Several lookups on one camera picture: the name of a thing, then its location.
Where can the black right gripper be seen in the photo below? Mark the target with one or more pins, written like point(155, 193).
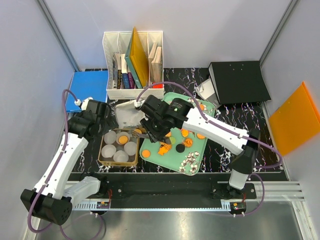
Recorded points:
point(154, 136)

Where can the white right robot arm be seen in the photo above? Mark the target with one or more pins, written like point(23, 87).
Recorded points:
point(232, 138)

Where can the black binder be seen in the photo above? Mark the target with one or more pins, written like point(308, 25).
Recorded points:
point(237, 82)

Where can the blue folder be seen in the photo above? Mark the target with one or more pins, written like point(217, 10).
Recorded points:
point(93, 84)

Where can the black sandwich cookie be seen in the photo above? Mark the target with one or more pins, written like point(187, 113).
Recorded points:
point(180, 148)

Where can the beige books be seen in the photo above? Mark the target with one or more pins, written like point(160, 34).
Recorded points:
point(155, 63)

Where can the round dotted orange biscuit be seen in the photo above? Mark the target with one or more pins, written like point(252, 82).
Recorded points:
point(199, 136)

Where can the clear plastic bag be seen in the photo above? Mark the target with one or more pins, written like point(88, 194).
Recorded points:
point(206, 91)

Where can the orange fish shaped cookie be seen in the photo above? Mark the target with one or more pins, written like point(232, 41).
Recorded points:
point(184, 133)

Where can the yellow green folder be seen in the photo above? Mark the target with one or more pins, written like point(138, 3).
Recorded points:
point(137, 61)

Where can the red small box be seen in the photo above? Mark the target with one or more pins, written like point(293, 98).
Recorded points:
point(157, 85)

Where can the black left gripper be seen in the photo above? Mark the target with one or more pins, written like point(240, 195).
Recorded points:
point(108, 122)

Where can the white file organizer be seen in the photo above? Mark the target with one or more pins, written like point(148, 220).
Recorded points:
point(118, 42)

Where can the white paper cup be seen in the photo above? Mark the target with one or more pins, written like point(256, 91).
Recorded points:
point(130, 148)
point(110, 137)
point(121, 156)
point(108, 151)

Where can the orange flower swirl cookie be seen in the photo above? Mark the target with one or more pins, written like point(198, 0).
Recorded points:
point(188, 142)

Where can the green sandwich cookie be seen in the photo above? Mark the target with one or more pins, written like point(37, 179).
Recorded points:
point(172, 140)

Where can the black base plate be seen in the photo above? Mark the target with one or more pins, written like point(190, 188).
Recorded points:
point(168, 191)

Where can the orange plastic folder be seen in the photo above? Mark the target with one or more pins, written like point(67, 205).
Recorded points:
point(296, 121)

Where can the dark books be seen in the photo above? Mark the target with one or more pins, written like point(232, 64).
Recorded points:
point(122, 77)

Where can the bear print tin lid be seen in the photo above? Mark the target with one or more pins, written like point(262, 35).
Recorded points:
point(128, 115)

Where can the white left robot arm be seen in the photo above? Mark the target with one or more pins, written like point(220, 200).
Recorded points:
point(49, 199)

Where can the round orange cookie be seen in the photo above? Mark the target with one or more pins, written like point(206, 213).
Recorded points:
point(145, 153)

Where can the orange cookie in tin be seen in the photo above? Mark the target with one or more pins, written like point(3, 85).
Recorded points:
point(123, 139)

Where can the mint green floral tray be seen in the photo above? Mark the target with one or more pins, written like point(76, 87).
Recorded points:
point(187, 162)

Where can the orange star cookie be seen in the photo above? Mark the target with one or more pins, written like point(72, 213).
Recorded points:
point(162, 151)

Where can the gold cookie tin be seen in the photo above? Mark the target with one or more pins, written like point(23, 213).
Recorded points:
point(132, 161)

